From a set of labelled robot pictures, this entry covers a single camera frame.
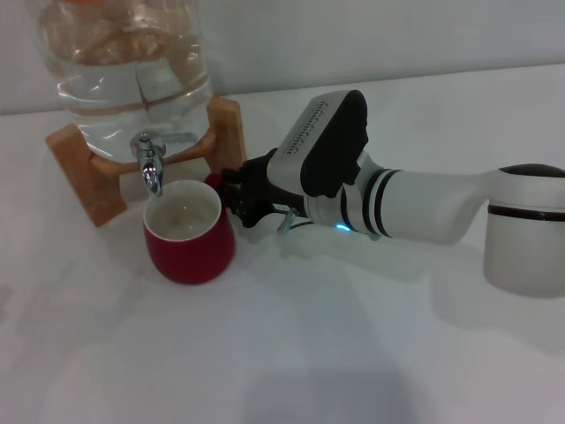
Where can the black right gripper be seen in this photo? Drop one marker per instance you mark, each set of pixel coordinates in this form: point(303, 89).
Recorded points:
point(260, 190)

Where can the red ceramic cup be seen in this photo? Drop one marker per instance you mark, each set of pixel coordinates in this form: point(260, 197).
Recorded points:
point(190, 260)

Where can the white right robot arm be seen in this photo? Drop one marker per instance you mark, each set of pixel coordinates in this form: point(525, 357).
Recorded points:
point(432, 203)

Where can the chrome faucet tap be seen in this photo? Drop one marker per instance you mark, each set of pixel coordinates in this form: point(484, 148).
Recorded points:
point(150, 170)

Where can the wooden dispenser stand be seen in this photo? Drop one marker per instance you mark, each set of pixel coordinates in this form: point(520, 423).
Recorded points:
point(229, 146)

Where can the glass water dispenser jar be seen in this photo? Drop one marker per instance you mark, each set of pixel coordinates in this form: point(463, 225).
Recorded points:
point(110, 97)

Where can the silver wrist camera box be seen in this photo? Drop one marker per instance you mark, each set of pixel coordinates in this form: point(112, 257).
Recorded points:
point(309, 146)

